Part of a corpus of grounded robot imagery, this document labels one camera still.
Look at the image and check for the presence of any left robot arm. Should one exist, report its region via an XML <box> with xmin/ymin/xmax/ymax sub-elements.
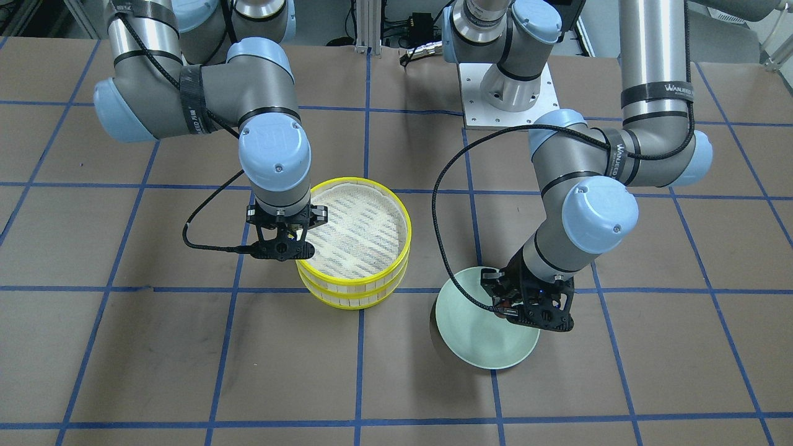
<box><xmin>431</xmin><ymin>1</ymin><xmax>712</xmax><ymax>332</ymax></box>

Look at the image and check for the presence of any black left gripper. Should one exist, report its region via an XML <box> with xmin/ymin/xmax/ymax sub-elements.
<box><xmin>481</xmin><ymin>252</ymin><xmax>575</xmax><ymax>332</ymax></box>

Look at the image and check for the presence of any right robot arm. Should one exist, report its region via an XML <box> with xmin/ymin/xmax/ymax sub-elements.
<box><xmin>94</xmin><ymin>1</ymin><xmax>328</xmax><ymax>261</ymax></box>

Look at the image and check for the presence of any aluminium frame post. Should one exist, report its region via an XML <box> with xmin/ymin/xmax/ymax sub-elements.
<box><xmin>353</xmin><ymin>0</ymin><xmax>384</xmax><ymax>57</ymax></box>

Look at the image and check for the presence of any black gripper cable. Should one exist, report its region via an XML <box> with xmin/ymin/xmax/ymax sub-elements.
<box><xmin>431</xmin><ymin>14</ymin><xmax>696</xmax><ymax>314</ymax></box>

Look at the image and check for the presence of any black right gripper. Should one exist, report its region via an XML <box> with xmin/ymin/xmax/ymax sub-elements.
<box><xmin>246</xmin><ymin>203</ymin><xmax>328</xmax><ymax>261</ymax></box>

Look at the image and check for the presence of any yellow steamer layer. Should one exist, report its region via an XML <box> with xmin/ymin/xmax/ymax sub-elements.
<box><xmin>296</xmin><ymin>176</ymin><xmax>413</xmax><ymax>286</ymax></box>
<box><xmin>297</xmin><ymin>259</ymin><xmax>408</xmax><ymax>310</ymax></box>

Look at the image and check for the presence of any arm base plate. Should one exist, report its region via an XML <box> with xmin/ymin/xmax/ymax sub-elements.
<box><xmin>458</xmin><ymin>63</ymin><xmax>559</xmax><ymax>130</ymax></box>

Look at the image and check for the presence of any light green plate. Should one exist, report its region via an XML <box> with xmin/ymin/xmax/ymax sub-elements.
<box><xmin>434</xmin><ymin>280</ymin><xmax>539</xmax><ymax>370</ymax></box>

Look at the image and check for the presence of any brown bun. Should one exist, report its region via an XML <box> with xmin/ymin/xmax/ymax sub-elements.
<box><xmin>495</xmin><ymin>297</ymin><xmax>516</xmax><ymax>317</ymax></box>

